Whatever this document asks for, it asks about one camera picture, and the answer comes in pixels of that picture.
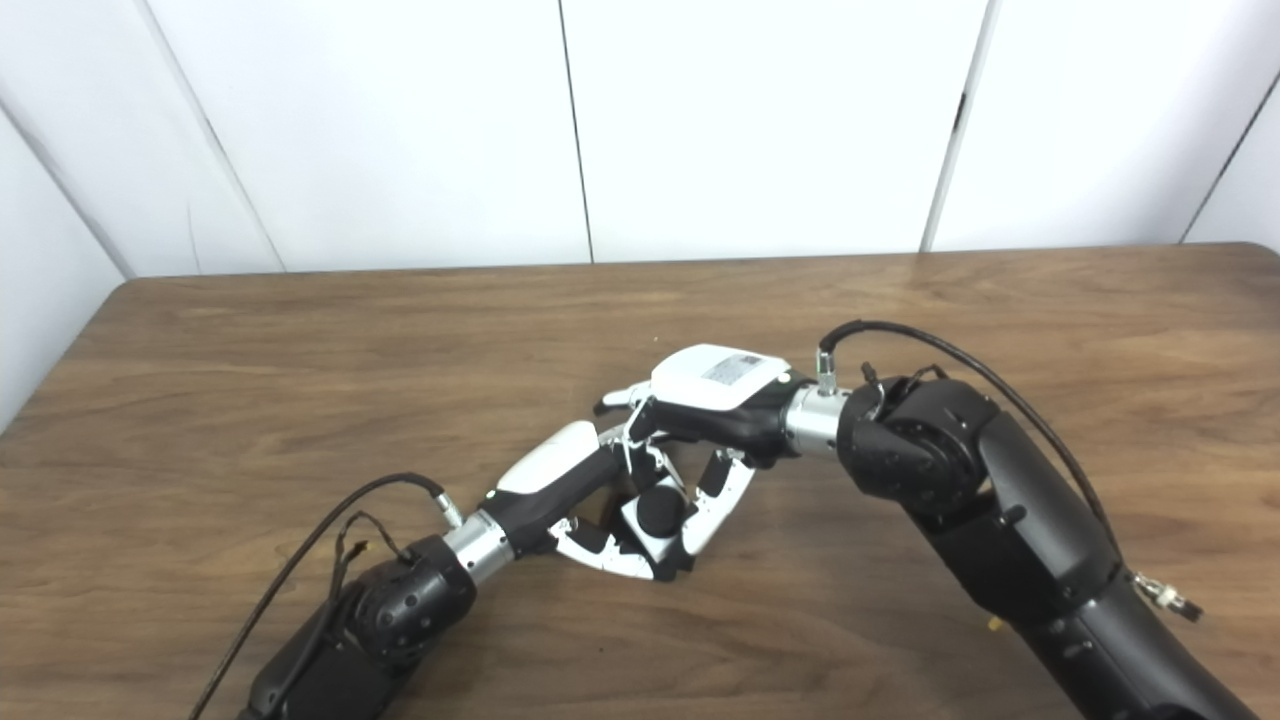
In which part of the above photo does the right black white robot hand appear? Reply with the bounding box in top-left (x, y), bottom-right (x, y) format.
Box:
top-left (595, 344), bottom-right (816, 559)

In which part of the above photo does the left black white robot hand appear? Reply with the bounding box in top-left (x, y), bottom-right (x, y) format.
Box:
top-left (480, 420), bottom-right (691, 583)

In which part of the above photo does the black peg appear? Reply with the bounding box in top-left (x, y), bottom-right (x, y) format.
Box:
top-left (580, 486), bottom-right (698, 583)

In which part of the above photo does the white square piece with hole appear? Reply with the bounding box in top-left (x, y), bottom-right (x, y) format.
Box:
top-left (620, 480), bottom-right (696, 563)

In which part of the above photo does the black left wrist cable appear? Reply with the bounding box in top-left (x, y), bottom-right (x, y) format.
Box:
top-left (190, 472), bottom-right (463, 720)

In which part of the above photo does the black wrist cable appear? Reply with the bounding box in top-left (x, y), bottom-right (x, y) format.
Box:
top-left (817, 319), bottom-right (1204, 623)
top-left (190, 472), bottom-right (463, 720)

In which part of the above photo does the thin wire on left arm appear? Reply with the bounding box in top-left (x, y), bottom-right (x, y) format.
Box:
top-left (335, 512), bottom-right (416, 601)

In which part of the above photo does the thin wire on arm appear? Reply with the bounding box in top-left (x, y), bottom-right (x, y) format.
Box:
top-left (335, 512), bottom-right (416, 601)
top-left (860, 363), bottom-right (949, 396)

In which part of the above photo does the thin wire on right arm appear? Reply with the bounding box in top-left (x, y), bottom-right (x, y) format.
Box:
top-left (860, 363), bottom-right (949, 396)

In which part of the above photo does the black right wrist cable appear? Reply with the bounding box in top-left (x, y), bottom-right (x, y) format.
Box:
top-left (817, 319), bottom-right (1204, 623)

